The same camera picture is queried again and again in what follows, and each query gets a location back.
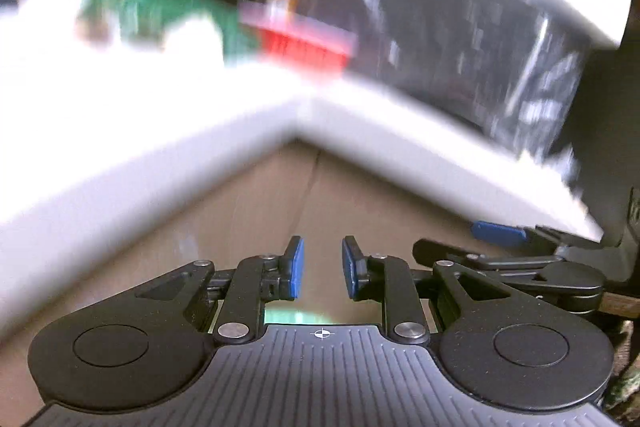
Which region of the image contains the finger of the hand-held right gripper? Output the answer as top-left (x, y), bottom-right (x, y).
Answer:
top-left (471, 220), bottom-right (605, 251)
top-left (412, 239), bottom-right (563, 299)

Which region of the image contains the brown cardboard box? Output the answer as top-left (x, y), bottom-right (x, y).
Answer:
top-left (0, 139), bottom-right (501, 427)

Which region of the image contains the black panel with white marks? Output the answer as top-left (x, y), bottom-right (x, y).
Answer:
top-left (310, 0), bottom-right (586, 158)

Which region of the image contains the white crumpled paper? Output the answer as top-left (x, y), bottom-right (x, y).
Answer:
top-left (162, 14), bottom-right (226, 70)

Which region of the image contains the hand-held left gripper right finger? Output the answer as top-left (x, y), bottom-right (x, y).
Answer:
top-left (341, 235), bottom-right (516, 346)

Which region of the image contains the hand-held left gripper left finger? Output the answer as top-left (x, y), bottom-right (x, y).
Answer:
top-left (136, 235), bottom-right (306, 346)

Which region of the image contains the red and white snack packet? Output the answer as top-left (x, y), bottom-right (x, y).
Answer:
top-left (237, 0), bottom-right (358, 80)

